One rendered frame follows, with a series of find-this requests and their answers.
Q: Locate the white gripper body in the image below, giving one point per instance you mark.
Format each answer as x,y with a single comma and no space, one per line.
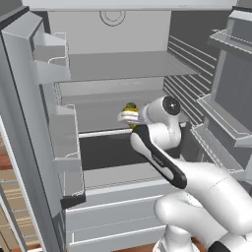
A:
128,116

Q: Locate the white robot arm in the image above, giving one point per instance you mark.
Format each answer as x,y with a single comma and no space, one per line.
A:
210,200

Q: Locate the green avocado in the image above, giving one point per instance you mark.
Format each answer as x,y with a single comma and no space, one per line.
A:
130,106

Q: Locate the white-edged dark fridge shelf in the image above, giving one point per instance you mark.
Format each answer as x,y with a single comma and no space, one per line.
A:
108,151

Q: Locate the grey glass fridge shelf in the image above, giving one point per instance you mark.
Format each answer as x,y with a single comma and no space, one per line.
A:
124,65

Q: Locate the grey fridge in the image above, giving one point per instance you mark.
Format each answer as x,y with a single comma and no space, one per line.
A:
124,39

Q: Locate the white fridge drawer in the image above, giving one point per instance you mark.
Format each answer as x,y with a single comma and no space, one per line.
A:
108,213
111,241

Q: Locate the round fridge light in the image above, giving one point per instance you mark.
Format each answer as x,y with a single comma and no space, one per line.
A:
112,16

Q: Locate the grey fridge door, tall bins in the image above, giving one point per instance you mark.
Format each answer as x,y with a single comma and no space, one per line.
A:
23,124

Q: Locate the wooden cabinet run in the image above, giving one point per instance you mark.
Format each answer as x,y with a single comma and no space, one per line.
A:
13,203

